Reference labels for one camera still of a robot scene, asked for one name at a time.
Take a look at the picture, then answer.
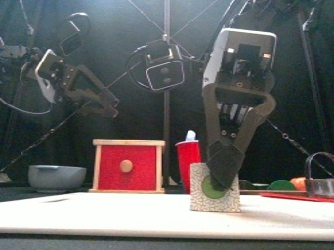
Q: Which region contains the green toy food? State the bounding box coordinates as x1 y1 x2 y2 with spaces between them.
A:
264 179 297 191

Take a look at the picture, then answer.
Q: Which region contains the white cutting board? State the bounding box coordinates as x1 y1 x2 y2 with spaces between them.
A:
0 191 334 243

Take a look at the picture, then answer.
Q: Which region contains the toy sushi slice green centre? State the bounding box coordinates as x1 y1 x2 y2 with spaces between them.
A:
189 162 243 214

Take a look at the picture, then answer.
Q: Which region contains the clear tray with red items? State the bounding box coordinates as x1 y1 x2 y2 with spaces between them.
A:
239 187 310 196

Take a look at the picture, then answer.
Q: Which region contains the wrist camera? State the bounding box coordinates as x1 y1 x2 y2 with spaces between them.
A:
57 12 92 58
143 41 187 92

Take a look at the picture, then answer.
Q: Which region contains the red plastic cup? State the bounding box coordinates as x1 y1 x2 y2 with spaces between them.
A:
175 139 204 195

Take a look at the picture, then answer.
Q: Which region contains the black marker pen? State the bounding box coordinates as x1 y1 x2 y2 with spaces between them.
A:
42 197 70 204

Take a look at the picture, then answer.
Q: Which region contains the grey-blue bowl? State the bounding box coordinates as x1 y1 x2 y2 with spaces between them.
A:
28 164 88 195

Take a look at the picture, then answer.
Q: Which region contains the orange toy food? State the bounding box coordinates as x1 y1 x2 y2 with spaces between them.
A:
289 176 307 192

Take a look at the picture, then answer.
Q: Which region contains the wooden box red front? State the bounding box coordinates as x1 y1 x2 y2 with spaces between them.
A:
88 138 167 195

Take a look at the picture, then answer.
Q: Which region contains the metal frame pole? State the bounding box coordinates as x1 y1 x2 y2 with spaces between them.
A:
163 0 172 187

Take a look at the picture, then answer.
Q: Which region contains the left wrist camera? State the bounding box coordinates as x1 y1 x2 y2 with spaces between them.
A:
57 12 92 58

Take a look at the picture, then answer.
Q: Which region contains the blue utensil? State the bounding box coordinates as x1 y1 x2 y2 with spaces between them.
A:
184 129 197 142

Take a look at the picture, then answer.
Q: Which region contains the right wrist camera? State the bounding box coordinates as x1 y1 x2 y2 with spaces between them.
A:
143 41 187 92

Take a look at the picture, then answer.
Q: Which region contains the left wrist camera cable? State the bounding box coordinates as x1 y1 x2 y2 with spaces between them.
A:
0 60 54 117

